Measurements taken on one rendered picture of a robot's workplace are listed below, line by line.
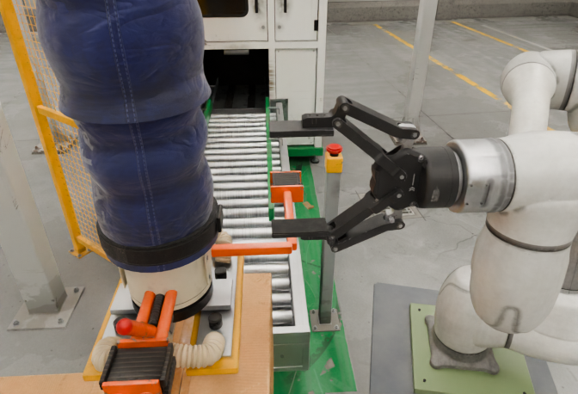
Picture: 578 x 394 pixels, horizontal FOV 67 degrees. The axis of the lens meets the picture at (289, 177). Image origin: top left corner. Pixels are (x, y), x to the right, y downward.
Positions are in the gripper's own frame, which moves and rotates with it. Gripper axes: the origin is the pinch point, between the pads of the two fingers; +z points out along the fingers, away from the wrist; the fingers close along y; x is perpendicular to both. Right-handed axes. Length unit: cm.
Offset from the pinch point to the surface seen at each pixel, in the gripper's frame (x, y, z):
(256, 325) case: 35, 64, 5
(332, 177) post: 116, 67, -27
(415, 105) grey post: 342, 122, -143
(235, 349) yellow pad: 13.4, 45.8, 8.7
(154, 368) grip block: 0.5, 33.0, 19.8
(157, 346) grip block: 4.6, 33.1, 20.1
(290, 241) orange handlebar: 31.2, 33.6, -3.3
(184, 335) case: 33, 64, 23
